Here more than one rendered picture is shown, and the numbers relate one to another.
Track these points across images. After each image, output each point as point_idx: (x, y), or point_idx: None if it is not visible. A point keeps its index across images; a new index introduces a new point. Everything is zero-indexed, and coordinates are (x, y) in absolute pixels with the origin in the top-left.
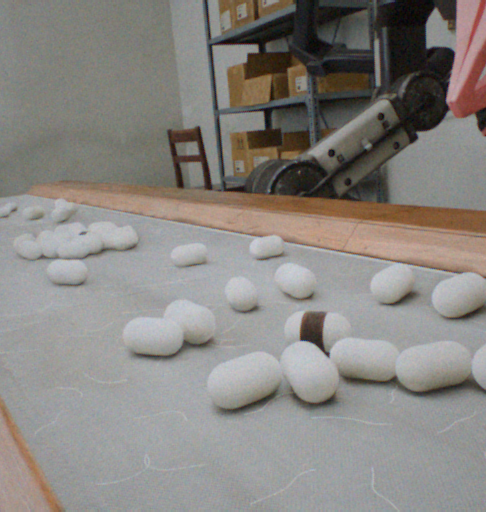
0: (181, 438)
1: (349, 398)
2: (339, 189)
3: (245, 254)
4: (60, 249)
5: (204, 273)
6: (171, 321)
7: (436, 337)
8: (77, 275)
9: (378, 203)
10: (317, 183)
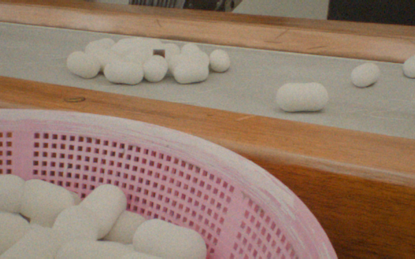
0: None
1: None
2: (226, 11)
3: (380, 73)
4: (184, 71)
5: (409, 93)
6: None
7: None
8: (326, 100)
9: (414, 27)
10: (215, 4)
